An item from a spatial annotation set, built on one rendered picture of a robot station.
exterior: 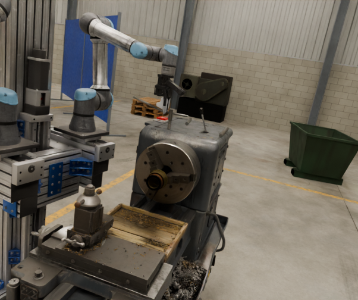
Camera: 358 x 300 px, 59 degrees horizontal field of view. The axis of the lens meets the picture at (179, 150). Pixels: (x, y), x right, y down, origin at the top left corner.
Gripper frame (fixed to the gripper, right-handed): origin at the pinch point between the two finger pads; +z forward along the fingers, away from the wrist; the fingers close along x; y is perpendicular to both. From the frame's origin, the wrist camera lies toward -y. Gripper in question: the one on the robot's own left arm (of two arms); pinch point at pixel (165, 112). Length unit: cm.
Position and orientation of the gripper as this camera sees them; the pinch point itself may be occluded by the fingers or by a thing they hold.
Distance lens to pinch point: 175.9
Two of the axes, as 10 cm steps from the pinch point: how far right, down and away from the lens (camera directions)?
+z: -1.6, 9.5, 2.6
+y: -9.4, -2.2, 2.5
